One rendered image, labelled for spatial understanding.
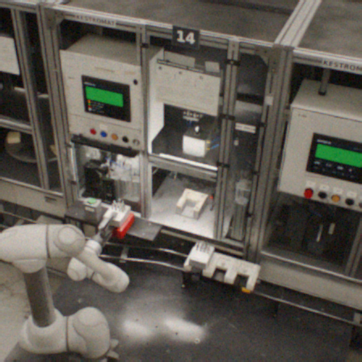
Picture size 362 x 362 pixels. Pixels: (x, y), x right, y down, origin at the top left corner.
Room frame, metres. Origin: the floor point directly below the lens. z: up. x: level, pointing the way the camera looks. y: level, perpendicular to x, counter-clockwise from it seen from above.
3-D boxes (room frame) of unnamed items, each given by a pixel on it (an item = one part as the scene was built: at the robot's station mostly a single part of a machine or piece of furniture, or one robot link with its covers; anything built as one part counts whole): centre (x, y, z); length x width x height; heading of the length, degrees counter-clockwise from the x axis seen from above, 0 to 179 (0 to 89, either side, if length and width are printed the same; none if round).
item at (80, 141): (2.28, 0.39, 1.37); 0.36 x 0.04 x 0.04; 69
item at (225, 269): (1.93, -0.23, 0.84); 0.36 x 0.14 x 0.10; 69
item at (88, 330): (1.54, 0.40, 0.85); 0.18 x 0.16 x 0.22; 98
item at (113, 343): (1.53, 0.37, 0.71); 0.22 x 0.18 x 0.06; 69
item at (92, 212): (2.23, 0.47, 0.97); 0.08 x 0.08 x 0.12; 69
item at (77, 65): (2.41, 0.34, 1.60); 0.42 x 0.29 x 0.46; 69
